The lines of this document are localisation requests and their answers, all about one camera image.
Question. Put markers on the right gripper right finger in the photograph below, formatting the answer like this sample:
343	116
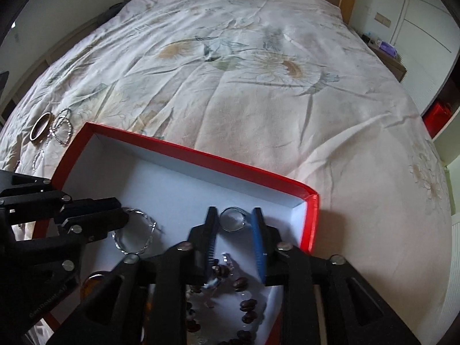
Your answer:
265	240

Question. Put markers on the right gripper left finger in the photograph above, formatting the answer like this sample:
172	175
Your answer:
203	239

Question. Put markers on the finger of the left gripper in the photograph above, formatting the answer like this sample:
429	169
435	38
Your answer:
91	219

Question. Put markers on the twisted silver hoop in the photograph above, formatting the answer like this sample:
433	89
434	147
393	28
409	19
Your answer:
138	234

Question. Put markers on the amber resin bangle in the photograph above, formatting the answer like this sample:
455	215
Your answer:
90	283

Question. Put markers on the dark brown bangle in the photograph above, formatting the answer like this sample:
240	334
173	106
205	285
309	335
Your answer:
41	128

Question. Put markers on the red jewelry box tray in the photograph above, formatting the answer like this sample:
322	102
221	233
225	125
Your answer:
176	185

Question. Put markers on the floral white bed duvet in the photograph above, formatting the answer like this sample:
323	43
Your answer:
283	85

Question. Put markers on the dark bag beside bed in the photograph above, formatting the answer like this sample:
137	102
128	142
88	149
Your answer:
113	10

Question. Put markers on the wooden nightstand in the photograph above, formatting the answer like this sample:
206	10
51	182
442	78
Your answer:
392	63

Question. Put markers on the purple tissue box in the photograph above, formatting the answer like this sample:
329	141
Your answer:
387	48

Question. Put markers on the white wardrobe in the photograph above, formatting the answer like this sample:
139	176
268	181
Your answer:
427	42

